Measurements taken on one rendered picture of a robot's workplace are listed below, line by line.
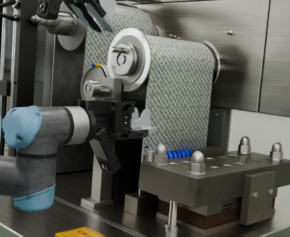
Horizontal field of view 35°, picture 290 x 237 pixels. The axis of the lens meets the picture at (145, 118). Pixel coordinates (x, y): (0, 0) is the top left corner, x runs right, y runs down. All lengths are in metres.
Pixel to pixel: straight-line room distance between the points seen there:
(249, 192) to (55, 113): 0.45
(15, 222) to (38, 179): 0.17
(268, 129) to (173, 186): 3.02
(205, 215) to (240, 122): 3.12
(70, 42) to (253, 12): 0.49
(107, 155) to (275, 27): 0.55
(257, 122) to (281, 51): 2.78
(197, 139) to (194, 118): 0.06
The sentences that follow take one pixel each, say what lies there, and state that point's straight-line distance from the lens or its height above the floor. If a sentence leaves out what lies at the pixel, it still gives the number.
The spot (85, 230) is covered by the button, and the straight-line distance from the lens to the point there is 0.91.
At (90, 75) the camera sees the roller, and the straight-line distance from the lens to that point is 1.21.
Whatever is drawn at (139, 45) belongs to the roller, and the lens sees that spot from 1.07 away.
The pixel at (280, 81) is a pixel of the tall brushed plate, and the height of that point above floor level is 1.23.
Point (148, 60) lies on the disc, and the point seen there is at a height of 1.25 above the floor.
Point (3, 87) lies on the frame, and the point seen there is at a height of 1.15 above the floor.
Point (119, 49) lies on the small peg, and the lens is 1.07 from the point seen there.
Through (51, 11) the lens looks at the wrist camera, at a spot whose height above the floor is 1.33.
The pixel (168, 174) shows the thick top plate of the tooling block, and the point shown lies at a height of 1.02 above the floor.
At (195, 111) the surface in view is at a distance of 1.20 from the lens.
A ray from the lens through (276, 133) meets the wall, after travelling 3.91.
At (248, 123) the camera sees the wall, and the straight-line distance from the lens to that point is 4.04.
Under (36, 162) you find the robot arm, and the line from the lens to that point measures 0.87.
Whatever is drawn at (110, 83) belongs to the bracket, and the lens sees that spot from 1.09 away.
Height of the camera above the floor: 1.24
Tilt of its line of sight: 6 degrees down
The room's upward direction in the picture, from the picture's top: 5 degrees clockwise
